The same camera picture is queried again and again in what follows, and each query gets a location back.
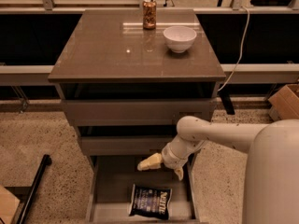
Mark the grey middle drawer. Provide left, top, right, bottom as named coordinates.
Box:
left=78, top=135, right=173, bottom=156

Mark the white cable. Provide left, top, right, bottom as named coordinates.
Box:
left=217, top=6, right=251, bottom=92

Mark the grey top drawer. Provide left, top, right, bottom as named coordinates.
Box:
left=62, top=99, right=216, bottom=126

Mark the cardboard box right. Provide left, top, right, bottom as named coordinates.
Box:
left=268, top=84, right=299, bottom=121

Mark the black bracket behind cabinet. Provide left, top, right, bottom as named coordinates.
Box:
left=219, top=90, right=235, bottom=115

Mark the black pole on floor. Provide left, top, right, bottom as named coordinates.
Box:
left=16, top=154, right=51, bottom=224

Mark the blue chip bag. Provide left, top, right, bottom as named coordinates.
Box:
left=129, top=185, right=172, bottom=220

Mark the gold soda can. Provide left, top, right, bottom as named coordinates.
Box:
left=142, top=0, right=156, bottom=30

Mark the grey drawer cabinet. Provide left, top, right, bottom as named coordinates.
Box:
left=49, top=9, right=225, bottom=215

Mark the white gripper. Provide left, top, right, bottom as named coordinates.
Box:
left=137, top=143, right=187, bottom=181

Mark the grey open bottom drawer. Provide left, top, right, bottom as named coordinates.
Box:
left=86, top=156, right=200, bottom=224

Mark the white bowl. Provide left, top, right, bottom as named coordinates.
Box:
left=163, top=26, right=197, bottom=53

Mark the wooden board bottom left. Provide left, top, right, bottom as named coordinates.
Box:
left=0, top=185, right=20, bottom=224

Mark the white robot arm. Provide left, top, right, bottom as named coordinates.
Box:
left=137, top=116, right=299, bottom=224

